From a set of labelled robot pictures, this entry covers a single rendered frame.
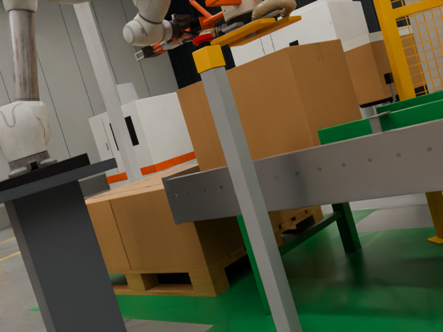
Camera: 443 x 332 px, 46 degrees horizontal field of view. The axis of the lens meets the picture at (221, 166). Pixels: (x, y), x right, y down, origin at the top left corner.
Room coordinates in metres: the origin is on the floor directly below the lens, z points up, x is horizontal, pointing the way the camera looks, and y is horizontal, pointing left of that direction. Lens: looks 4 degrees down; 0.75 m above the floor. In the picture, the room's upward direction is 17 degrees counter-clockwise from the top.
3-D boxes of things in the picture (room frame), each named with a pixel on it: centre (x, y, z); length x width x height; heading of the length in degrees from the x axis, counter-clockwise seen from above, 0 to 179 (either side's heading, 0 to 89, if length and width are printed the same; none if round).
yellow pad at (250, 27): (2.14, -0.21, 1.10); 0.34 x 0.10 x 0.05; 46
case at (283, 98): (2.21, -0.26, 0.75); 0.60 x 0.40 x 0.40; 46
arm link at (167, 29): (2.22, 0.08, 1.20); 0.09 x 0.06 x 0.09; 46
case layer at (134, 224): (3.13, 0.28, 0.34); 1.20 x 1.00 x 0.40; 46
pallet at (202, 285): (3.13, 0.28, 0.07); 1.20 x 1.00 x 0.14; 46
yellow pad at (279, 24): (2.28, -0.34, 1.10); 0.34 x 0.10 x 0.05; 46
